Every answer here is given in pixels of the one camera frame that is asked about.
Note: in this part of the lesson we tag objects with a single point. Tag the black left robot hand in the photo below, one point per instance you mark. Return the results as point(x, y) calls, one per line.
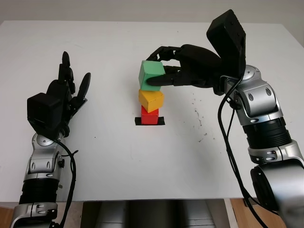
point(60, 92)

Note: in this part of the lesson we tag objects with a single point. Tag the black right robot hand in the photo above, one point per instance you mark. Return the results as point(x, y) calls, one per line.
point(199, 66)

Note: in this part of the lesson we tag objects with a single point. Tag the green wooden block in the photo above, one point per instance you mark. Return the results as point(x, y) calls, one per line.
point(152, 69)

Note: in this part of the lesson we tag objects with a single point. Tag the yellow wooden block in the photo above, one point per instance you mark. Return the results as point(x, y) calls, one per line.
point(152, 99)

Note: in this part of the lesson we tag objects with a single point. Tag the red wooden block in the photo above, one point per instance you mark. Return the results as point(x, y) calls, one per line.
point(149, 117)

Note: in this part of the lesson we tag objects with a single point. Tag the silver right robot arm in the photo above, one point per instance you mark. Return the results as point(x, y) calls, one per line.
point(261, 104)

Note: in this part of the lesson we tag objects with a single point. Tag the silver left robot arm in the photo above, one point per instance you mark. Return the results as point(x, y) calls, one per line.
point(40, 166)

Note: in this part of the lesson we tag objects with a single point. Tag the black tape strip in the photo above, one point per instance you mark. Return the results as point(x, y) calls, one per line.
point(162, 121)

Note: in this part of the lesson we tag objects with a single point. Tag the grey robot torso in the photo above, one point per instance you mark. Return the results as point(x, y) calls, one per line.
point(152, 215)

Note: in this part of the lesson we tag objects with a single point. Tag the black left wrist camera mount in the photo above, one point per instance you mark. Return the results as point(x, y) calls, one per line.
point(44, 111)

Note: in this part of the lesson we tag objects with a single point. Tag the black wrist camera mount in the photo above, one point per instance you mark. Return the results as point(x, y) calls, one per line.
point(228, 38)
point(44, 111)

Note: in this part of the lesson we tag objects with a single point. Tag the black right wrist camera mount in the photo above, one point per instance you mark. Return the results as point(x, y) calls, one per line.
point(228, 38)

